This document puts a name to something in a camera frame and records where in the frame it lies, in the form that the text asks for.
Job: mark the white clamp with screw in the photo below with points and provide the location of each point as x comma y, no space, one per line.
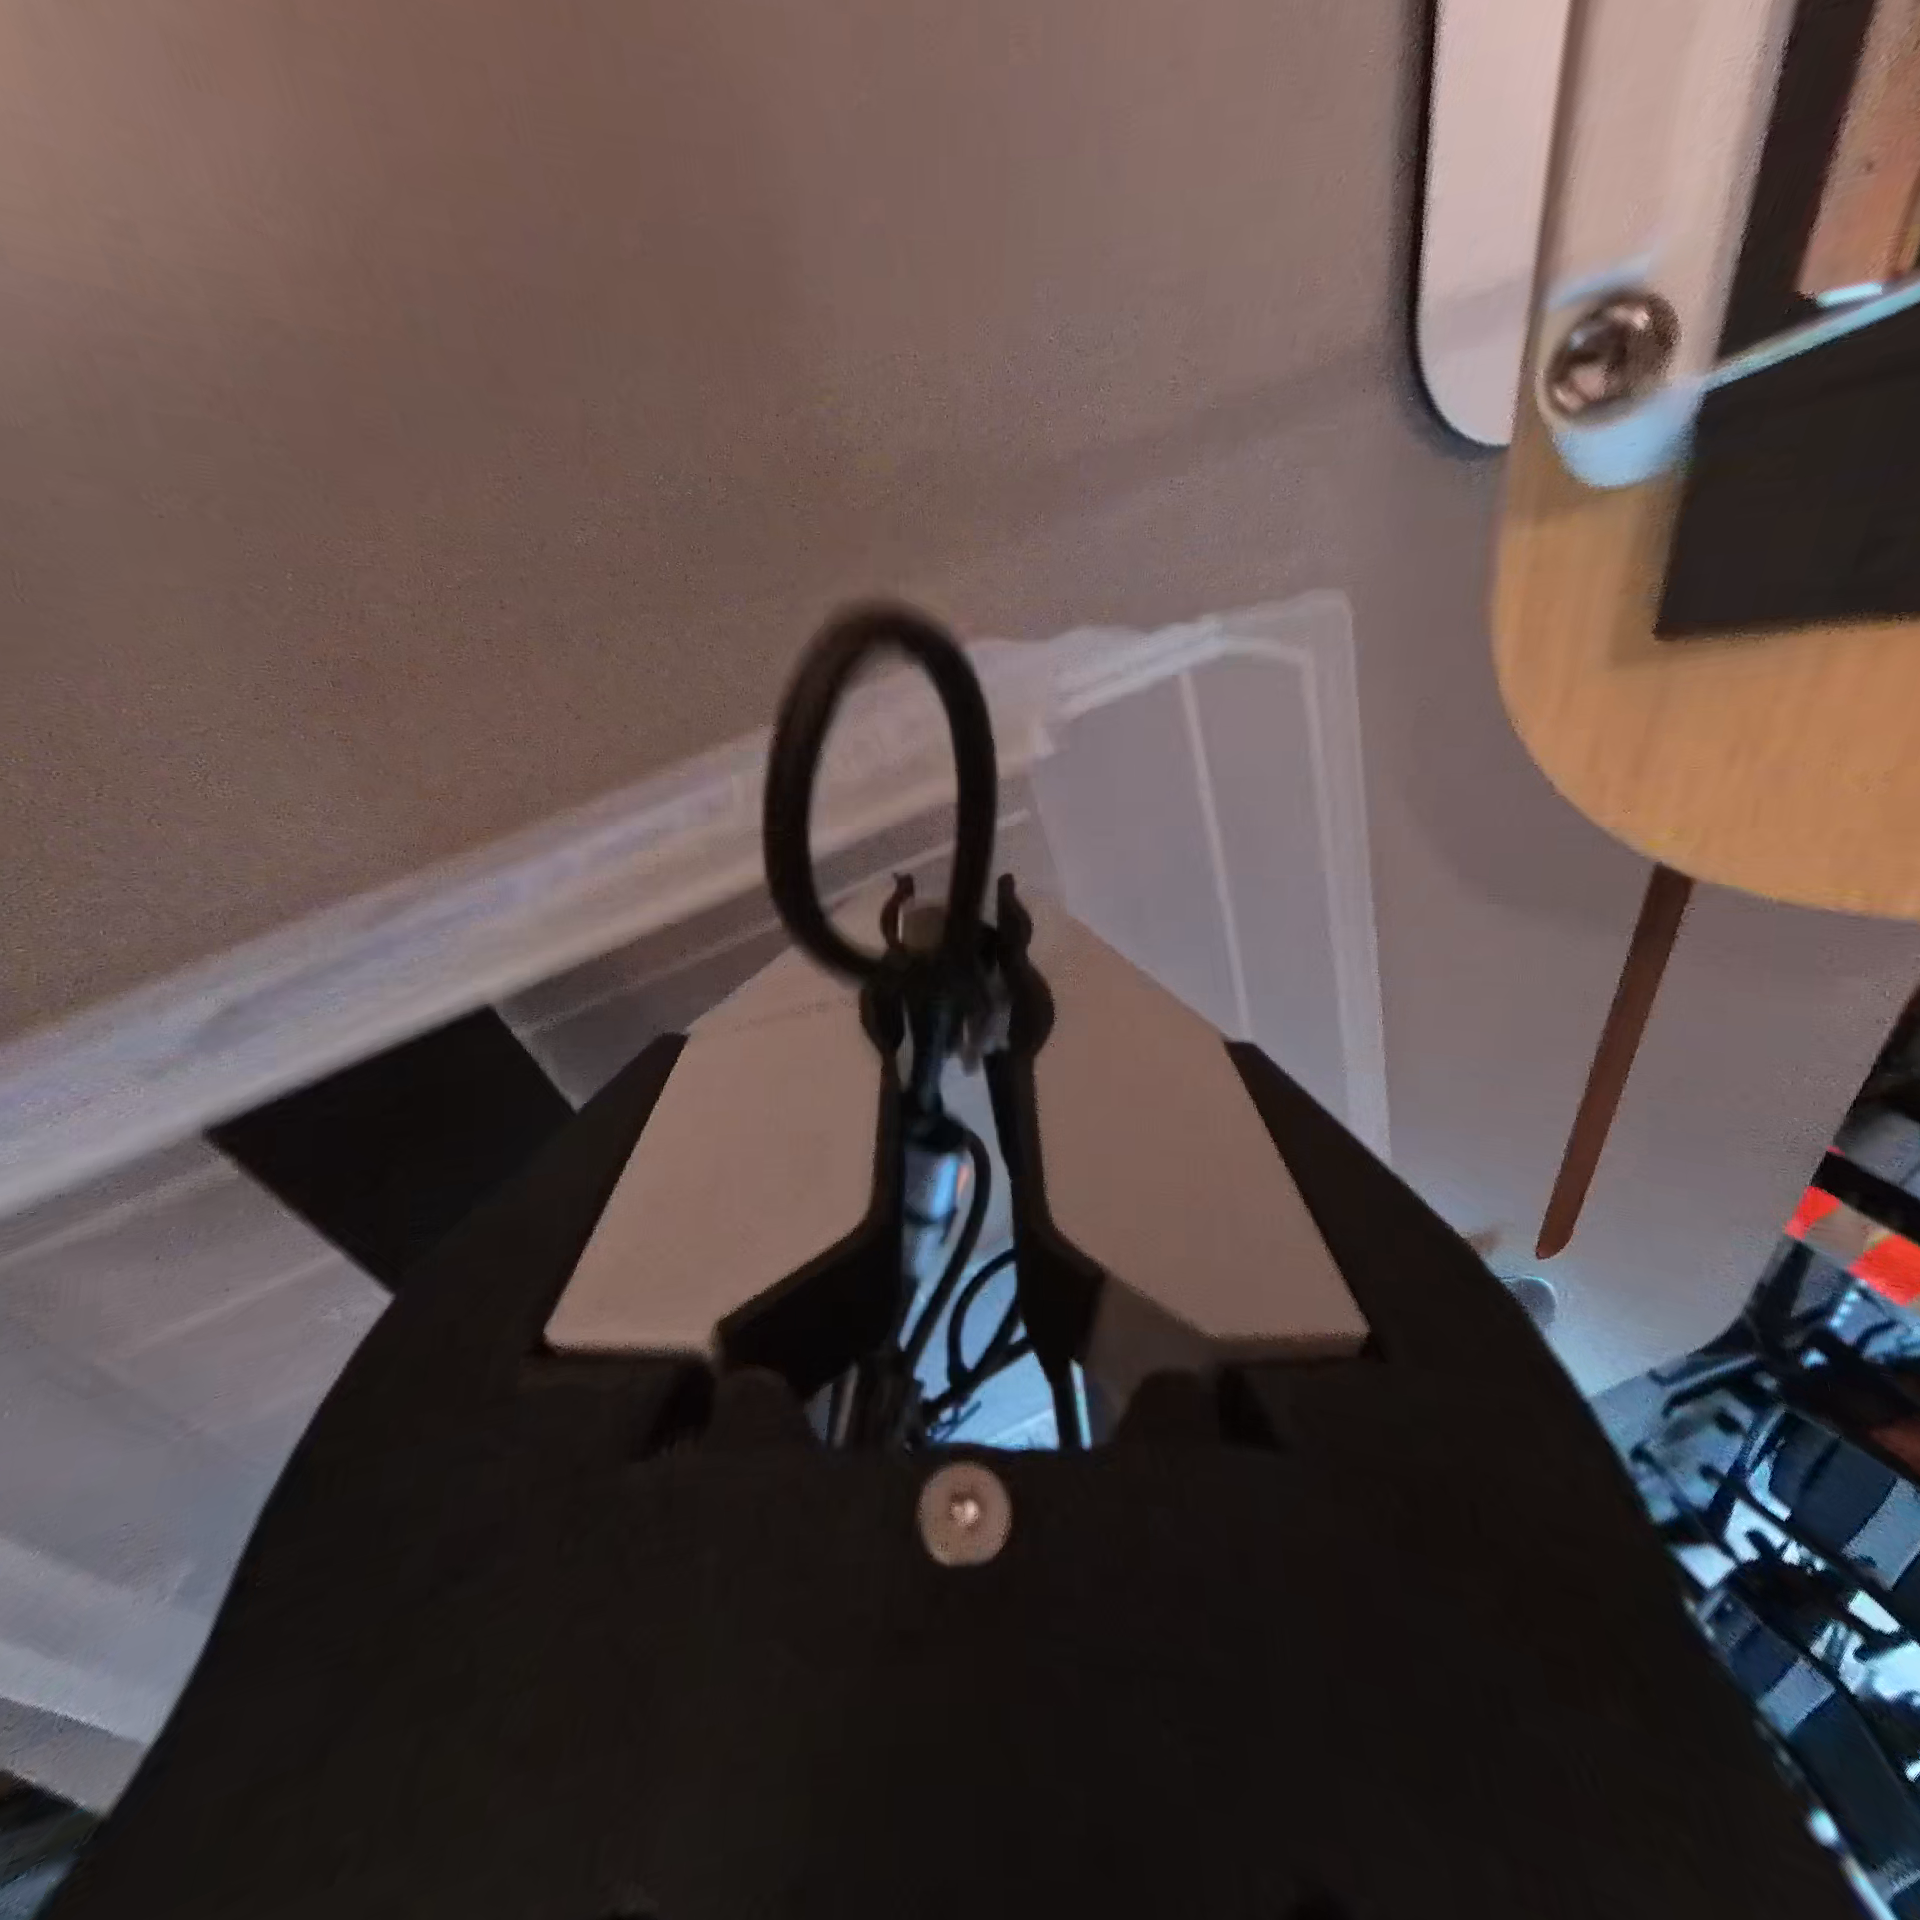
1613,360

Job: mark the clear plastic storage bin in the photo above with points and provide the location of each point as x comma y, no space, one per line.
1201,841

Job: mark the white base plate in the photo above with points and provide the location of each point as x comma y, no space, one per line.
1479,224

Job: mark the thin metal rod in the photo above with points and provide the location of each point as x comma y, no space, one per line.
1800,332

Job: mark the brown stick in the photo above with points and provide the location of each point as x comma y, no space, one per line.
1621,1050

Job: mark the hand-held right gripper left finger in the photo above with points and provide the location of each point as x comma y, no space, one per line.
704,1171

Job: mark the black block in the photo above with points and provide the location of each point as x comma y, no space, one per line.
1800,494

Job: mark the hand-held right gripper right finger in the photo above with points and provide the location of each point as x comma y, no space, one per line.
1201,1184

